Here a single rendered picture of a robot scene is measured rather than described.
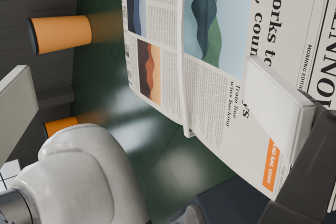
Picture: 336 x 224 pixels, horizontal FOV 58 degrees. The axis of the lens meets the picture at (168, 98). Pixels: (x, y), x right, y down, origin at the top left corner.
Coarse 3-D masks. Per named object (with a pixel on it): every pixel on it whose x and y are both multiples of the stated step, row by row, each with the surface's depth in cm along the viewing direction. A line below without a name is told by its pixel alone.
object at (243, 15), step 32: (224, 0) 29; (256, 0) 26; (288, 0) 23; (320, 0) 21; (224, 32) 30; (256, 32) 26; (288, 32) 24; (320, 32) 22; (224, 64) 31; (288, 64) 24; (320, 64) 22; (224, 96) 32; (320, 96) 23; (224, 128) 34; (256, 128) 29; (224, 160) 35; (256, 160) 30
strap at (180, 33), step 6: (180, 0) 33; (180, 6) 33; (180, 12) 33; (180, 18) 34; (180, 24) 34; (180, 30) 34; (180, 36) 34; (180, 42) 35; (180, 48) 35; (180, 54) 35; (180, 60) 36; (180, 66) 36; (180, 72) 37; (180, 78) 37; (180, 84) 37; (180, 90) 38; (180, 96) 39; (180, 102) 39; (186, 108) 39; (186, 114) 39; (186, 120) 40; (186, 126) 40; (186, 132) 41
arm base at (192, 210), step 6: (192, 204) 57; (186, 210) 57; (192, 210) 55; (198, 210) 55; (186, 216) 57; (192, 216) 55; (198, 216) 55; (174, 222) 62; (180, 222) 59; (186, 222) 57; (192, 222) 55; (198, 222) 55; (204, 222) 55
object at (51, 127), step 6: (60, 120) 604; (66, 120) 607; (72, 120) 610; (42, 126) 600; (48, 126) 587; (54, 126) 591; (60, 126) 596; (66, 126) 601; (48, 132) 583; (54, 132) 589
